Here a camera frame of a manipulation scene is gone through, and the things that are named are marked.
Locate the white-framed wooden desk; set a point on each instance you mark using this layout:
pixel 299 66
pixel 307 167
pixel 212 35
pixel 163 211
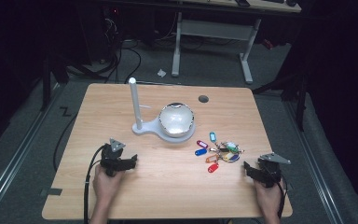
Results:
pixel 214 31

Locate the black tape strip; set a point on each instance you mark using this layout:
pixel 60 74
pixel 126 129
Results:
pixel 52 192

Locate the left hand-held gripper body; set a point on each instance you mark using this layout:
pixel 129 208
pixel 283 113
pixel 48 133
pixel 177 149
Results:
pixel 113 157

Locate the crumpled white paper scrap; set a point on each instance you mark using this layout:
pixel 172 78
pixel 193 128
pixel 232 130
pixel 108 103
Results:
pixel 161 73

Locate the dark computer tower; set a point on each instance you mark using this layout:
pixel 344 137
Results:
pixel 101 31

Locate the person's left hand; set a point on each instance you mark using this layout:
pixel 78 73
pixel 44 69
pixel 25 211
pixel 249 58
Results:
pixel 105 186

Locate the black metal stand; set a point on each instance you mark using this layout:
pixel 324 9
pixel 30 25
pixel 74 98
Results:
pixel 300 102
pixel 46 81

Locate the metal floor rail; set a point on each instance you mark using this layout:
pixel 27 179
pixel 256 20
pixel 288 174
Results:
pixel 15 158
pixel 313 161

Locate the person's right hand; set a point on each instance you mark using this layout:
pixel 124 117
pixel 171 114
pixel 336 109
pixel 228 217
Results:
pixel 269 197

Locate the bunch of coloured key tags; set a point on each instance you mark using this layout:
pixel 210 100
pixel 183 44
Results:
pixel 219 152

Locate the white stand with post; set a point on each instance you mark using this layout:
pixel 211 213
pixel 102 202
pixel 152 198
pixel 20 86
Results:
pixel 143 127

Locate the round black table grommet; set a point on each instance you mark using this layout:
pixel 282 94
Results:
pixel 203 99

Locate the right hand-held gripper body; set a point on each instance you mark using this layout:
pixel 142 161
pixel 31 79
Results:
pixel 270 169

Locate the silver metal bowl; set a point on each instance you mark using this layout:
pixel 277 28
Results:
pixel 176 120

